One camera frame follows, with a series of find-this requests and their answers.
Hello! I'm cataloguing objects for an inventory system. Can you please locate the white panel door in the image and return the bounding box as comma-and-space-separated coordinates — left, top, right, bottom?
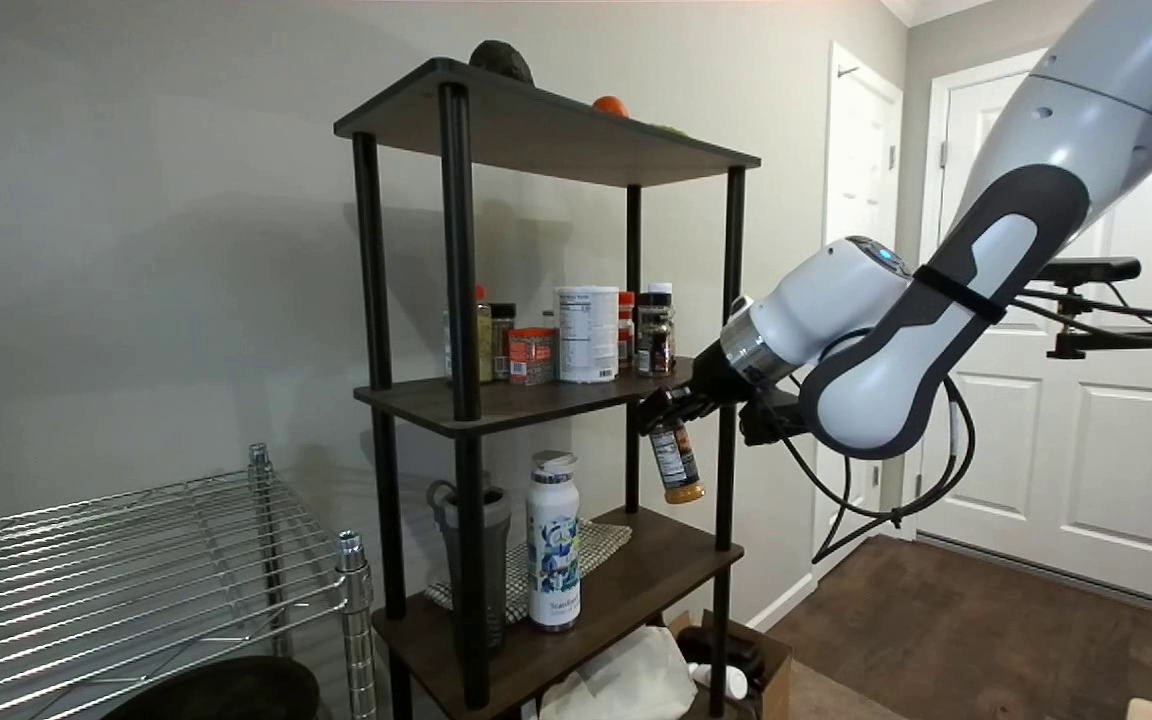
911, 48, 1152, 613

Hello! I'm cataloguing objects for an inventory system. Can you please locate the black round bowl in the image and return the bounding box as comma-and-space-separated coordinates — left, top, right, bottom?
100, 652, 328, 720

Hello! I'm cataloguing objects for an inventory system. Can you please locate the dark wood metal shelf unit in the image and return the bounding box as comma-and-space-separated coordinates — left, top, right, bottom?
333, 53, 763, 720

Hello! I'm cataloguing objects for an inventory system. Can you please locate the red-cap spice bottle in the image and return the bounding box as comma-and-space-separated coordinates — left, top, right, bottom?
469, 282, 502, 389

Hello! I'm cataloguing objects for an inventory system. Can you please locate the white patterned water bottle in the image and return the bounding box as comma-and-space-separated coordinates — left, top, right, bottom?
526, 446, 589, 637

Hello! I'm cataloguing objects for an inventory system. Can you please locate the brown cardboard box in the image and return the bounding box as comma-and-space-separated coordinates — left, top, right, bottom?
757, 652, 911, 720

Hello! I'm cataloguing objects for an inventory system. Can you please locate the black-cap spice bottle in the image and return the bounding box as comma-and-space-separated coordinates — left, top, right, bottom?
632, 278, 680, 378

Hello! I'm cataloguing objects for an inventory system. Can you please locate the narrow white door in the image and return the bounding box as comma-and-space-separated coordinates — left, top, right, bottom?
808, 36, 909, 580

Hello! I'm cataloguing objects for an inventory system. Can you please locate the small orange jar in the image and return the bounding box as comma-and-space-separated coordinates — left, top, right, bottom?
508, 324, 560, 393

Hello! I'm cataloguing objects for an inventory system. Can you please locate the black rounded object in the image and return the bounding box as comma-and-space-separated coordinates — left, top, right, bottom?
469, 36, 537, 87

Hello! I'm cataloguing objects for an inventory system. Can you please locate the white bag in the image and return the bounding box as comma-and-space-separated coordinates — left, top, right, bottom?
522, 620, 706, 720

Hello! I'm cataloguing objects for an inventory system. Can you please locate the dark grey tumbler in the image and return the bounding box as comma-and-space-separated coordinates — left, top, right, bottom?
423, 475, 516, 652

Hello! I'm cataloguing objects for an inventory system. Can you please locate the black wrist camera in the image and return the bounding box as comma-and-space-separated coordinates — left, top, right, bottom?
738, 389, 813, 446

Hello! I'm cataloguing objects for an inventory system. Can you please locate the white cylindrical canister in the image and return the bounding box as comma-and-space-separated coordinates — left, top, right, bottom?
557, 282, 623, 389

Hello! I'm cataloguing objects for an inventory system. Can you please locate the orange-cap spice bottle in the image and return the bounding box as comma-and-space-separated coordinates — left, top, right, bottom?
646, 413, 709, 509

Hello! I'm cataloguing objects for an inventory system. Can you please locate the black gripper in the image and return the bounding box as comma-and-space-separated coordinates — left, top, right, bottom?
635, 345, 761, 440

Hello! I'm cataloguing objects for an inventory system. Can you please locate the chrome wire rack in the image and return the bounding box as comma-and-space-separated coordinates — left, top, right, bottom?
0, 440, 385, 720

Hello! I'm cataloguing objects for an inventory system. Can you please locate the red spice bottle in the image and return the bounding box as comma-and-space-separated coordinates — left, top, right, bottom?
617, 289, 639, 371

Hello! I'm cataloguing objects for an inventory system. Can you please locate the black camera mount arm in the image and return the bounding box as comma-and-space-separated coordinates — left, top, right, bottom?
1022, 253, 1152, 368

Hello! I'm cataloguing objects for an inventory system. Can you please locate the black velcro strap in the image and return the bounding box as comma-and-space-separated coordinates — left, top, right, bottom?
911, 261, 1013, 329

